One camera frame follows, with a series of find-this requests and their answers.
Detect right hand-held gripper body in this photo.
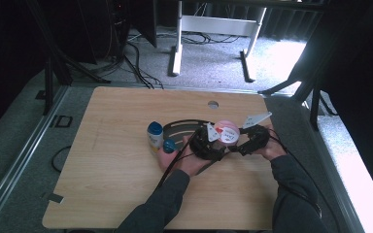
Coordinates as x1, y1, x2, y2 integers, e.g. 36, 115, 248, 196
241, 111, 273, 157

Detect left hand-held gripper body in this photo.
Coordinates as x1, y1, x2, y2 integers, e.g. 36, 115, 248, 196
188, 121, 228, 162

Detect pink tub with white lid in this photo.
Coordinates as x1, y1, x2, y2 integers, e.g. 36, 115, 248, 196
214, 119, 241, 147

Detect black slotted corner shelf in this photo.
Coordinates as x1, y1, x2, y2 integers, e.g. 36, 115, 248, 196
162, 118, 241, 177

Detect pink bottle with blue cap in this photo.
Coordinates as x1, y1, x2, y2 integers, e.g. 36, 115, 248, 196
156, 138, 179, 173

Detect white bottle with blue cap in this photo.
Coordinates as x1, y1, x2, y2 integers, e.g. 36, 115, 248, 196
146, 120, 165, 153

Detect person's right hand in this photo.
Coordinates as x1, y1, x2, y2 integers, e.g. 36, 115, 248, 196
257, 126, 288, 162

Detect person's left hand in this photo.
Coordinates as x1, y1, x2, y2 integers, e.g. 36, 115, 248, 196
174, 134, 213, 179

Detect black metal stand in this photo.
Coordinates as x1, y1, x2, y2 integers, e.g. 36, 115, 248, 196
257, 13, 339, 132
25, 0, 112, 117

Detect dark computer cabinet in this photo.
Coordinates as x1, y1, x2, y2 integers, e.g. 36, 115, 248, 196
76, 0, 131, 67

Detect grey tape piece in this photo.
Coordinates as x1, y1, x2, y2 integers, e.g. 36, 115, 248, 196
40, 191, 65, 205

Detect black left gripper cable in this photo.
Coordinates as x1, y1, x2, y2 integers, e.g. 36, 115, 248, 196
154, 131, 198, 194

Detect long black right gripper cable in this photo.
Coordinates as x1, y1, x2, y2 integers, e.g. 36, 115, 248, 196
267, 127, 324, 216

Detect aluminium rail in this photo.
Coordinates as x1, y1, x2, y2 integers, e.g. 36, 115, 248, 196
0, 84, 71, 229
299, 96, 367, 233

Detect bundle of black floor cables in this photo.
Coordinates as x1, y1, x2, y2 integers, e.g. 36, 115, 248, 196
122, 30, 165, 90

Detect cables under white desk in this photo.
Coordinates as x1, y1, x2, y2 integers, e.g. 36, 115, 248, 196
161, 30, 243, 46

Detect white desk frame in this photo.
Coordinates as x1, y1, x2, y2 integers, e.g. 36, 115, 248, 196
167, 0, 268, 83

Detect black cable loop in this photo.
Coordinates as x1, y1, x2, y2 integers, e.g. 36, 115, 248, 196
51, 145, 73, 174

